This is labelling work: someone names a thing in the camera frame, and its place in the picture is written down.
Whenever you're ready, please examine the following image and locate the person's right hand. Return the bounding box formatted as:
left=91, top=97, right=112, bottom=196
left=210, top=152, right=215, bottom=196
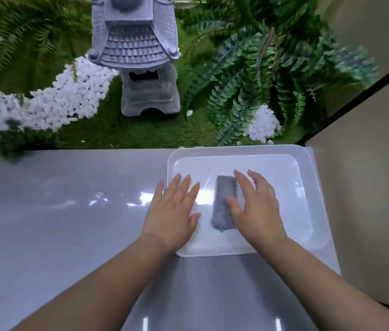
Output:
left=226, top=169, right=289, bottom=253

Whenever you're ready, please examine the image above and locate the grey stone pagoda lantern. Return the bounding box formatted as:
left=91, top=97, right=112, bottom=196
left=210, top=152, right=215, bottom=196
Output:
left=86, top=0, right=182, bottom=117

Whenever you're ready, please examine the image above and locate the small dark green plant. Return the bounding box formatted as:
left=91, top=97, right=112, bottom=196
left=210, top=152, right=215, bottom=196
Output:
left=0, top=120, right=57, bottom=162

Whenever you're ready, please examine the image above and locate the grey-topped beige cabinet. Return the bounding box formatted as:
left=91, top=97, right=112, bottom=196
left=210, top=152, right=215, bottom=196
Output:
left=0, top=145, right=342, bottom=331

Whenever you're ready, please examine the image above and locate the green moss bed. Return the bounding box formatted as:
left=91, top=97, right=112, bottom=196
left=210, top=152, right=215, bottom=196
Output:
left=0, top=17, right=305, bottom=150

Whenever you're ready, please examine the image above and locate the white plastic tray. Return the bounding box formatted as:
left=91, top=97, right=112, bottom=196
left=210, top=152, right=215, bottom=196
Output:
left=166, top=144, right=332, bottom=258

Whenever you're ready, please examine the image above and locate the small white pebble pile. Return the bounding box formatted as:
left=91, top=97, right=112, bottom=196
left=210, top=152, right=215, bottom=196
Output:
left=243, top=105, right=281, bottom=143

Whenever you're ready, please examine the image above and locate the grey cleaning cloth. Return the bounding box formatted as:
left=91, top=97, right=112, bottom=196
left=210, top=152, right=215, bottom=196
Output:
left=210, top=175, right=238, bottom=234

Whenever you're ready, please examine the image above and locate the person's left hand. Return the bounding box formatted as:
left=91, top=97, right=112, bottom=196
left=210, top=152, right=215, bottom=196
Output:
left=140, top=173, right=202, bottom=255

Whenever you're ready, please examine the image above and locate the white pebble path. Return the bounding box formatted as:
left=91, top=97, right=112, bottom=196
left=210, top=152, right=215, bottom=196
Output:
left=0, top=57, right=119, bottom=135

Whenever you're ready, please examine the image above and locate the person's right forearm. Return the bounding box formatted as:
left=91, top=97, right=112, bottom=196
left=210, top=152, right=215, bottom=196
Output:
left=253, top=235, right=389, bottom=331

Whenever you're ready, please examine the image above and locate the light green fern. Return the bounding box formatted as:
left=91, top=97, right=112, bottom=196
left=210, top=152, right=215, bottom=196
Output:
left=0, top=0, right=93, bottom=80

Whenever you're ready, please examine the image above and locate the person's left forearm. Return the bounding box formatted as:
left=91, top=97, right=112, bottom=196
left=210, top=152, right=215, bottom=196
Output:
left=10, top=233, right=175, bottom=331

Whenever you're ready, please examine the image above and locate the large dark green fern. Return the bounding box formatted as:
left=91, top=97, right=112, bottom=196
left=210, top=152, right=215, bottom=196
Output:
left=180, top=0, right=380, bottom=147

